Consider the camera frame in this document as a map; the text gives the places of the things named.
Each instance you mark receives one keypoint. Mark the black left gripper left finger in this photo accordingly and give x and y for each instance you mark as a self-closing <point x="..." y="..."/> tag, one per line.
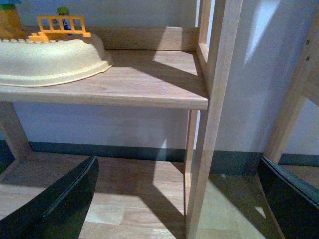
<point x="59" y="211"/>

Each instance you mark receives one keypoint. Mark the cream toy block base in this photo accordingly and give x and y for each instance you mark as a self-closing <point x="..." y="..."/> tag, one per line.
<point x="24" y="63"/>

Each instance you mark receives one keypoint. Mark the wooden shelf unit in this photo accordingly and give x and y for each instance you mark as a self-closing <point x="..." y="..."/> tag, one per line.
<point x="152" y="67"/>

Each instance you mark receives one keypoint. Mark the orange toy fence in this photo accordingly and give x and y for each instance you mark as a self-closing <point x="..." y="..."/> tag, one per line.
<point x="52" y="27"/>

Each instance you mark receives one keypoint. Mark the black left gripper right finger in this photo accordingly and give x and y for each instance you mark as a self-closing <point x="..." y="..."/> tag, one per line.
<point x="293" y="202"/>

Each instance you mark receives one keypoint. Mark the wooden chair frame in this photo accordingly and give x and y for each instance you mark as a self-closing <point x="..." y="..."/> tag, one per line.
<point x="304" y="85"/>

